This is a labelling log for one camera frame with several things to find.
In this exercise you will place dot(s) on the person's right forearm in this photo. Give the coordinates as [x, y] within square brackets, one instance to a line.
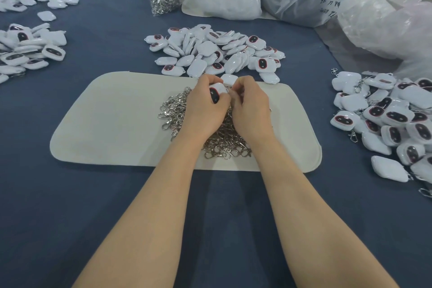
[310, 217]

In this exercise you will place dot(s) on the white fob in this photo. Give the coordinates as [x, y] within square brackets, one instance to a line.
[218, 87]

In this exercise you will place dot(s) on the crumpled clear plastic bag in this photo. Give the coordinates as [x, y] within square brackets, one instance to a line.
[394, 26]

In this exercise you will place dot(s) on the person's right hand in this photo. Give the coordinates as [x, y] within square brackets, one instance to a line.
[254, 107]

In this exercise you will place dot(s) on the person's left hand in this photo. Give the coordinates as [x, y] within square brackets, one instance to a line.
[202, 109]

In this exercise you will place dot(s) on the person's left forearm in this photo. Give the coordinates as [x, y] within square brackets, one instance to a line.
[155, 217]

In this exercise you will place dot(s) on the cream felt work mat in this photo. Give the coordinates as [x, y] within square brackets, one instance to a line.
[108, 119]

